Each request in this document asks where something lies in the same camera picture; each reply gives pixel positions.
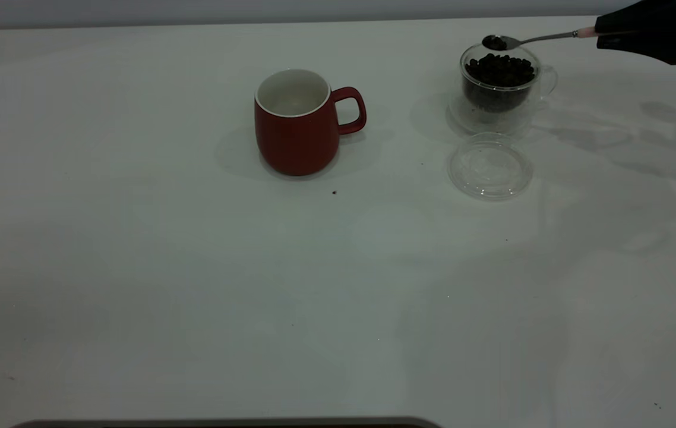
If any metal spoon with pink handle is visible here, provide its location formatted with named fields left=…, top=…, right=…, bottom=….
left=481, top=27, right=599, bottom=51

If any red ceramic mug white inside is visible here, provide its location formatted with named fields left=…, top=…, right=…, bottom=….
left=254, top=68, right=368, bottom=177

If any dark coffee beans pile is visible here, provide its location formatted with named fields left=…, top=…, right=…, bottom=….
left=464, top=53, right=535, bottom=112

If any clear round plastic lid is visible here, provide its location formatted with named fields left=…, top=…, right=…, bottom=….
left=447, top=132, right=533, bottom=200

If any clear glass saucer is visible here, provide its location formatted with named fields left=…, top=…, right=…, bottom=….
left=447, top=89, right=535, bottom=139

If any clear glass cup with handle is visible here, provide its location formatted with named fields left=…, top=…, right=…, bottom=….
left=460, top=42, right=559, bottom=130

